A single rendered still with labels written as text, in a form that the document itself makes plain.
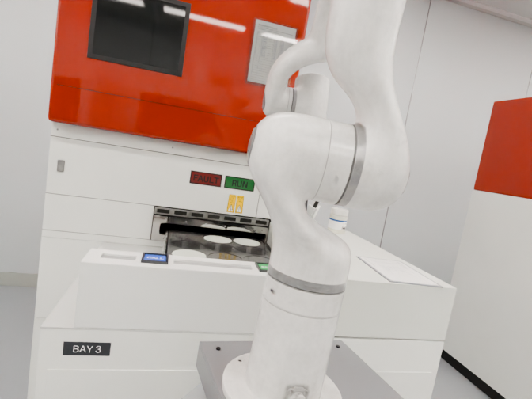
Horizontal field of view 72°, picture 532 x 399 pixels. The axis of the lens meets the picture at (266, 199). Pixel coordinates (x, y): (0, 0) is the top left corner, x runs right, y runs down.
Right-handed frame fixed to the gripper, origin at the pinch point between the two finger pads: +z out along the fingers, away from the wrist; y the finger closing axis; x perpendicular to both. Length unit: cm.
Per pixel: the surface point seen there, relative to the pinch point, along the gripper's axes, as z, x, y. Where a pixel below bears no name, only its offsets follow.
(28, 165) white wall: -21, -127, -207
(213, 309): 24.4, -17.3, -0.7
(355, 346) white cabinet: 32.1, 19.0, -2.2
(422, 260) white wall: 19, 207, -215
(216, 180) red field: -11, -13, -57
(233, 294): 21.0, -13.4, 0.1
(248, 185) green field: -10, -1, -57
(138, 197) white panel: -1, -41, -59
